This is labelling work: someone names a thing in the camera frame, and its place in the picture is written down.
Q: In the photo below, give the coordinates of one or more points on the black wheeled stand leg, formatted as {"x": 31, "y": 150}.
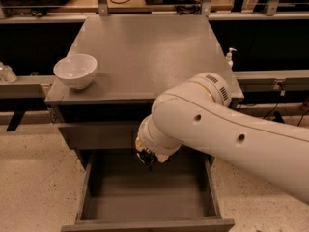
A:
{"x": 278, "y": 117}

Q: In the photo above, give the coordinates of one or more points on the white ceramic bowl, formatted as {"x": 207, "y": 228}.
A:
{"x": 77, "y": 70}

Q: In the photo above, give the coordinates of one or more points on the closed grey top drawer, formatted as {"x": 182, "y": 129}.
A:
{"x": 99, "y": 135}

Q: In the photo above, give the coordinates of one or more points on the grey wooden drawer cabinet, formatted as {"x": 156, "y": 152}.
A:
{"x": 139, "y": 57}

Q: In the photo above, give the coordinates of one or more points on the grey metal rail frame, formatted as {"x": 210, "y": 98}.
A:
{"x": 166, "y": 7}

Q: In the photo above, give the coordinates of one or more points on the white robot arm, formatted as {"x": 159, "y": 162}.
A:
{"x": 196, "y": 114}

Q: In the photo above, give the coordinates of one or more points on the open grey middle drawer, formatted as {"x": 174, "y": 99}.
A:
{"x": 120, "y": 194}

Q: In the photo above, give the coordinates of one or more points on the white pump dispenser bottle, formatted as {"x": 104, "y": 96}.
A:
{"x": 229, "y": 56}

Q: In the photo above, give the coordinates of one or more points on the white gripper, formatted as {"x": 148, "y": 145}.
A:
{"x": 144, "y": 139}

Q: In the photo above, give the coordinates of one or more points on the dark rxbar chocolate bar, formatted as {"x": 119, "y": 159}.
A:
{"x": 147, "y": 157}

